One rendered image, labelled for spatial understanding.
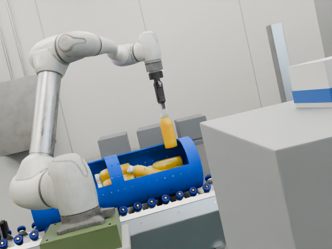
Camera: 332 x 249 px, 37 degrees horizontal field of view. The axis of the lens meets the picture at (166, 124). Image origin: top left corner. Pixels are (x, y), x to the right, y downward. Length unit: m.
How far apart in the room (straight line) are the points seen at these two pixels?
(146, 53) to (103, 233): 1.10
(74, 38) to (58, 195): 0.66
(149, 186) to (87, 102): 3.40
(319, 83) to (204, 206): 1.85
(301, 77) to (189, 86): 5.03
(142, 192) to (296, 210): 2.00
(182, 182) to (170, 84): 3.37
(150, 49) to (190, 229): 0.95
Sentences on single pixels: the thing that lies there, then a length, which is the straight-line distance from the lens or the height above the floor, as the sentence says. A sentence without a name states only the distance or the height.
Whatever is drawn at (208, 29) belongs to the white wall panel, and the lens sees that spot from 5.96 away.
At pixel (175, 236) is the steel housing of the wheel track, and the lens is 2.63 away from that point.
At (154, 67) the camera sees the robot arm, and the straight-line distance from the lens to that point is 2.59.
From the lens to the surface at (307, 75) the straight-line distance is 0.86.
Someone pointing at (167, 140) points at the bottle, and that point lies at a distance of 2.62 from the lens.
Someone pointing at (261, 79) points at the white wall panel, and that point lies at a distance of 6.06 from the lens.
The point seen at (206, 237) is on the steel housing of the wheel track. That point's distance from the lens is 2.69.
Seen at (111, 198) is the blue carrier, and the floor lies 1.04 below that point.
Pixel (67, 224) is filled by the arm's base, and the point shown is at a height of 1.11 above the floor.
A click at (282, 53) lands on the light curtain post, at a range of 2.47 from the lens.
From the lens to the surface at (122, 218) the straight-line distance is 2.56.
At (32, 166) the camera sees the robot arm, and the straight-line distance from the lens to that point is 2.04.
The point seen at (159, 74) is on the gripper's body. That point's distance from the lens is 2.60.
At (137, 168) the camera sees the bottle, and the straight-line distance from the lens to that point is 2.55.
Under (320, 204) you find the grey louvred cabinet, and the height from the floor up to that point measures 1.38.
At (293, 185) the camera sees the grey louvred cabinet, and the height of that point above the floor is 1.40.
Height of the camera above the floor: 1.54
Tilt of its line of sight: 5 degrees down
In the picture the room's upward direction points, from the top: 13 degrees counter-clockwise
